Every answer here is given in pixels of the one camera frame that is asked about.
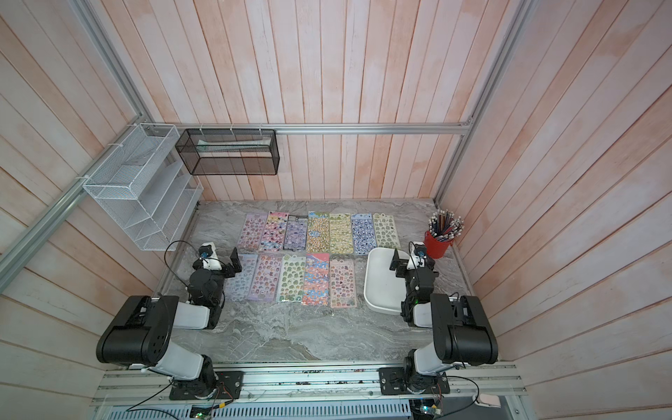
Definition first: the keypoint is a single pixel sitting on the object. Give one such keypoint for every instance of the pale pink sticker sheet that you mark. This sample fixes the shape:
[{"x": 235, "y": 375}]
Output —
[{"x": 252, "y": 231}]

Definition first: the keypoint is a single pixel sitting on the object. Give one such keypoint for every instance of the pink cartoon sticker sheet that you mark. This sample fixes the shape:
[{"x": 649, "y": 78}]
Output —
[{"x": 273, "y": 237}]

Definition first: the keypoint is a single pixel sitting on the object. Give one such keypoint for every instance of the green frog sticker sheet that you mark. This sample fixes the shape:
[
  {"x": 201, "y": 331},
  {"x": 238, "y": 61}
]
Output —
[{"x": 386, "y": 231}]

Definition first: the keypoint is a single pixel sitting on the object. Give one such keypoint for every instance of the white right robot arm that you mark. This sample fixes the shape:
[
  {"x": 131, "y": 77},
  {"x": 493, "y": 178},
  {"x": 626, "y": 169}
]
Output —
[{"x": 461, "y": 332}]

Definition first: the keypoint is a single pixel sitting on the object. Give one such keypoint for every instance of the aluminium mounting rail base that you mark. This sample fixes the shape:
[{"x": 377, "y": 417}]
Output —
[{"x": 309, "y": 381}]

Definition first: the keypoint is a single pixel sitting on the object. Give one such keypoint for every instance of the bonbon drop sticker sheet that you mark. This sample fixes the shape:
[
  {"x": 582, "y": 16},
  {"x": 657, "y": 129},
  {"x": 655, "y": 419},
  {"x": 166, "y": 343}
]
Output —
[{"x": 342, "y": 283}]

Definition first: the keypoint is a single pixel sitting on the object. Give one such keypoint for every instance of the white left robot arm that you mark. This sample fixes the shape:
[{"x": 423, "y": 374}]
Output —
[{"x": 141, "y": 332}]

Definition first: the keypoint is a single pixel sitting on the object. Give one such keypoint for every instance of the bundle of coloured pencils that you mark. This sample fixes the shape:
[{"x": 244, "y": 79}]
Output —
[{"x": 445, "y": 226}]

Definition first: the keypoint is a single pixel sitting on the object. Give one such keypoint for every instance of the red metal pencil bucket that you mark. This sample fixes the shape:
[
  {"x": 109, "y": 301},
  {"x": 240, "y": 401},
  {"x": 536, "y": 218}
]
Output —
[{"x": 435, "y": 248}]

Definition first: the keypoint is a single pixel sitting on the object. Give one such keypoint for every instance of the green dinosaur sticker sheet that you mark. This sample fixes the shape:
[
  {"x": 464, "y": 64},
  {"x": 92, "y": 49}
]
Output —
[{"x": 291, "y": 284}]

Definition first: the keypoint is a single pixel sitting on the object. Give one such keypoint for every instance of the purple animal sticker sheet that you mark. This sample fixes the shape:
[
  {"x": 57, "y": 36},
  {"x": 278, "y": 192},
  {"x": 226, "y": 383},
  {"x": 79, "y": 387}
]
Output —
[{"x": 265, "y": 282}]

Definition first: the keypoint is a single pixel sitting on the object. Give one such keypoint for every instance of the puffy gem sticker sheet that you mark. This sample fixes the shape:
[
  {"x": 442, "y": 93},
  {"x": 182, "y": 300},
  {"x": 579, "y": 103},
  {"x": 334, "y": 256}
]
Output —
[{"x": 296, "y": 233}]

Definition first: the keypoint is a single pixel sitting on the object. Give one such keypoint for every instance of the panda sticker sheet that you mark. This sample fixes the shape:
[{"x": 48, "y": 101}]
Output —
[{"x": 318, "y": 239}]

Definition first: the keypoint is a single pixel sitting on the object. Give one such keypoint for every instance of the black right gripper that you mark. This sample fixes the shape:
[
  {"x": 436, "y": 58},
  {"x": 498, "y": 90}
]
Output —
[{"x": 404, "y": 267}]

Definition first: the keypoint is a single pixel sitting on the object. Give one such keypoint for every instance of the blue penguin sticker sheet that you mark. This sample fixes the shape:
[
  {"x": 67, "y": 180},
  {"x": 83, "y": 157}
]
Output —
[{"x": 364, "y": 234}]

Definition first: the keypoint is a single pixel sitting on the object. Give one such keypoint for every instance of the white wire mesh shelf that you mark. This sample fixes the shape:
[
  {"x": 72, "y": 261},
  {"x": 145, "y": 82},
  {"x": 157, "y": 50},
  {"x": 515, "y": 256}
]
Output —
[{"x": 150, "y": 196}]

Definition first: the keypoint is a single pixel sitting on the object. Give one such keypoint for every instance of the black wire mesh basket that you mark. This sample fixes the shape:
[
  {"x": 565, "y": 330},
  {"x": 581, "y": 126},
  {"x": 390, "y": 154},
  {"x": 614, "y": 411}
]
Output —
[{"x": 249, "y": 152}]

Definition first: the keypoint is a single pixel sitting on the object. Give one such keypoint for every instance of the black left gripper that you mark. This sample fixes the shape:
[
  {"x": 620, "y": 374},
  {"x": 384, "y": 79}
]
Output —
[{"x": 227, "y": 268}]

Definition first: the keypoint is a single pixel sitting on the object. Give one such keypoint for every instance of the white plastic storage box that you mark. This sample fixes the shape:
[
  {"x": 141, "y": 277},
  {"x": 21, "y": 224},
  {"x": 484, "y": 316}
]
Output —
[{"x": 383, "y": 292}]

